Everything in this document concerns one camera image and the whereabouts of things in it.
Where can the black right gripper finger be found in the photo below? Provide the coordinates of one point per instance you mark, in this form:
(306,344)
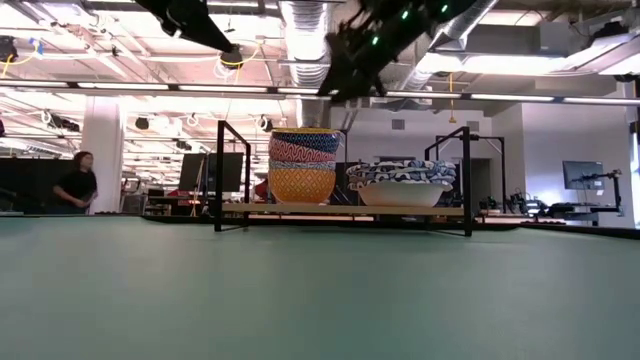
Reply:
(375,84)
(335,82)

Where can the long light bar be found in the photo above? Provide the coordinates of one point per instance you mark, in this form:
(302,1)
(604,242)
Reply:
(125,86)

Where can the black partition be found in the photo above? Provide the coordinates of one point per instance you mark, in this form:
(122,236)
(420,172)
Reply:
(25,180)

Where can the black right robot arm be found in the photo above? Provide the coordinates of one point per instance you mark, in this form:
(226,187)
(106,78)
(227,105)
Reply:
(430,20)

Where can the black ceiling spotlight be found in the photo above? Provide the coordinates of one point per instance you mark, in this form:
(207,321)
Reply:
(231,57)

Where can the white column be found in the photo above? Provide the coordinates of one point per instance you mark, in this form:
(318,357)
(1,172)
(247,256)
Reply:
(102,150)

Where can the black ceiling camera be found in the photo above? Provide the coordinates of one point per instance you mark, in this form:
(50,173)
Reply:
(142,123)

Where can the black monitor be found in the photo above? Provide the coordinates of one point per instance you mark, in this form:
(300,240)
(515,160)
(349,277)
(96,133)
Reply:
(232,172)
(192,172)

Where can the red patterned bowl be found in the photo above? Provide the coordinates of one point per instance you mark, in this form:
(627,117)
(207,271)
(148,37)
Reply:
(300,150)

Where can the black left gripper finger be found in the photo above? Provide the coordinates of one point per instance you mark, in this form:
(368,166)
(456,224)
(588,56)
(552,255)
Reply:
(200,32)

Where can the black ceiling fixture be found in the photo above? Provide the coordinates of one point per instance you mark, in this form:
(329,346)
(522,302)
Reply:
(7,50)

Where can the dark wall monitor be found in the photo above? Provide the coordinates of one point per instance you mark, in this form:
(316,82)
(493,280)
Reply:
(582,175)

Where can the person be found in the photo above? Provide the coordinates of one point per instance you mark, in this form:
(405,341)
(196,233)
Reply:
(77,187)
(261,191)

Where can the wooden shelf black metal frame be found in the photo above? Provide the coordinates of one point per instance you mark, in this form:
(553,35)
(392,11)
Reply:
(325,209)

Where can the black background equipment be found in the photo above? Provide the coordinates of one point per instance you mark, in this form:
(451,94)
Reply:
(520,205)

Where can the green table mat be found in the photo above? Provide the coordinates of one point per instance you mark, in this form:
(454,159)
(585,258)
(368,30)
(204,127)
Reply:
(300,300)

